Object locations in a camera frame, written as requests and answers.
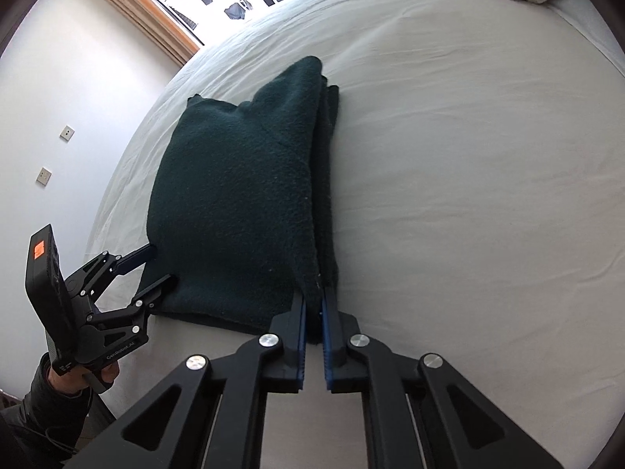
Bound dark green knit sweater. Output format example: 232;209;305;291
145;55;341;337

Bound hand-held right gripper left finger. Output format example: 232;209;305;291
63;293;308;469

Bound person's left forearm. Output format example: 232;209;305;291
0;354;105;469

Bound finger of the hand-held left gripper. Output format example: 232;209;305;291
65;245;158;299
85;274;179;333

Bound beige curtain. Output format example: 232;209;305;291
82;0;204;67

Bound white bed sheet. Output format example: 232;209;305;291
80;0;623;469

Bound person's left hand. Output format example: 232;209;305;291
47;362;121;396

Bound small dark hanging garment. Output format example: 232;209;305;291
223;2;255;21

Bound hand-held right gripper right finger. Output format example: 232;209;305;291
321;287;562;469

